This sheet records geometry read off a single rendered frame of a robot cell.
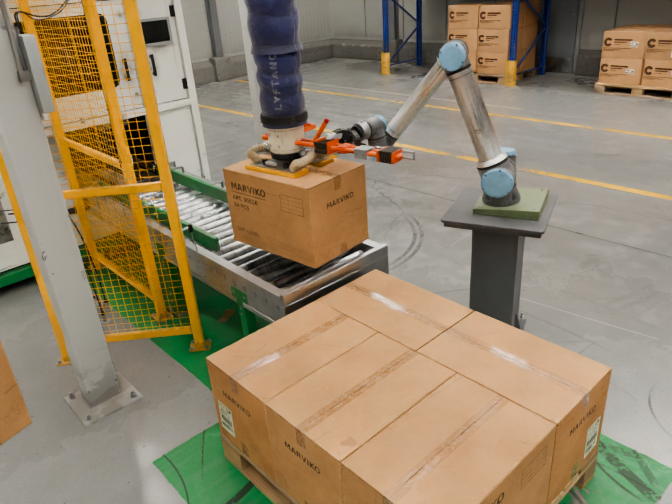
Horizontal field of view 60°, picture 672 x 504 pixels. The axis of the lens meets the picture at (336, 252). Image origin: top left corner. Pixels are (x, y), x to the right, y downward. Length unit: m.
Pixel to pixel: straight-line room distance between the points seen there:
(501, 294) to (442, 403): 1.24
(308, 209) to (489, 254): 1.04
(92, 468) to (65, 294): 0.79
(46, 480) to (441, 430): 1.78
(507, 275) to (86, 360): 2.16
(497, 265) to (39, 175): 2.21
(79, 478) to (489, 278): 2.18
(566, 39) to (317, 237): 8.99
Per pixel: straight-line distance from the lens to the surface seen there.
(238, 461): 2.66
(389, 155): 2.47
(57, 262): 2.87
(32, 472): 3.07
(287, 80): 2.72
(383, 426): 2.02
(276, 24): 2.67
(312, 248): 2.68
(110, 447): 3.02
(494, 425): 2.05
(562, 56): 11.28
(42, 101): 2.67
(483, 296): 3.25
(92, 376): 3.17
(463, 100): 2.75
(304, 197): 2.59
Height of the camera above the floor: 1.92
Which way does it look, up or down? 26 degrees down
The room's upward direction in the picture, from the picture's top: 4 degrees counter-clockwise
